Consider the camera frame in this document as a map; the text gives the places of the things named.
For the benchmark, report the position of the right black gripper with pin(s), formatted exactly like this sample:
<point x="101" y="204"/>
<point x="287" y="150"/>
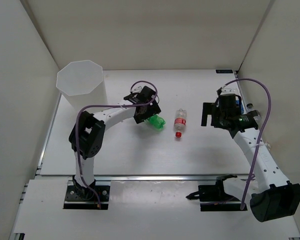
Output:
<point x="211" y="109"/>

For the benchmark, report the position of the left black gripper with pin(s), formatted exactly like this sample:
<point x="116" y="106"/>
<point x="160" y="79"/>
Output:
<point x="152" y="109"/>

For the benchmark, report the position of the green plastic bottle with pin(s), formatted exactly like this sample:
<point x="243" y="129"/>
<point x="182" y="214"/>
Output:
<point x="156" y="122"/>

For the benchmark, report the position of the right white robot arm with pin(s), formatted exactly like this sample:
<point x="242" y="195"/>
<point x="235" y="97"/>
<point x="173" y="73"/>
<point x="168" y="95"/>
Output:
<point x="274" y="196"/>

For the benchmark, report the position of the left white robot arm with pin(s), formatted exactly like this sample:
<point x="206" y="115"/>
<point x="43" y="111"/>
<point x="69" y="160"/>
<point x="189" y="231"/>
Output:
<point x="87" y="135"/>

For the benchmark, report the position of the white translucent octagonal bin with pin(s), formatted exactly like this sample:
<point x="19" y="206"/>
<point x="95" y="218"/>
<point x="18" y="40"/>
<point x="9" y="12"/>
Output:
<point x="82" y="84"/>

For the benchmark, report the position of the clear bottle blue label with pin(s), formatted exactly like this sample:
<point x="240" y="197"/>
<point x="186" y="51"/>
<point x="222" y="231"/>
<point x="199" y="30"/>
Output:
<point x="239" y="103"/>

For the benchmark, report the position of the clear bottle black label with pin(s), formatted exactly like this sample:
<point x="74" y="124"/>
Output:
<point x="250" y="109"/>

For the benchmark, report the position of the clear bottle red label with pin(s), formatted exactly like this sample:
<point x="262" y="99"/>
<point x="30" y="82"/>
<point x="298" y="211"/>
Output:
<point x="180" y="122"/>

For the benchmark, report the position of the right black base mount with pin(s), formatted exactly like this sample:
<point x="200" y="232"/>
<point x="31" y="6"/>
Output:
<point x="215" y="195"/>

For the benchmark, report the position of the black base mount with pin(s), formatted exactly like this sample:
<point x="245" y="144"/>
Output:
<point x="215" y="195"/>
<point x="86" y="200"/>

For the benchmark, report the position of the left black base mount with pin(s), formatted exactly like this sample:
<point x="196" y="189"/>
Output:
<point x="86" y="200"/>

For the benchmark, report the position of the aluminium rail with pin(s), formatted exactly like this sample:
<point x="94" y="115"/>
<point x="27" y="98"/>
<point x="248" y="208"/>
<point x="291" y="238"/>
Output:
<point x="155" y="178"/>

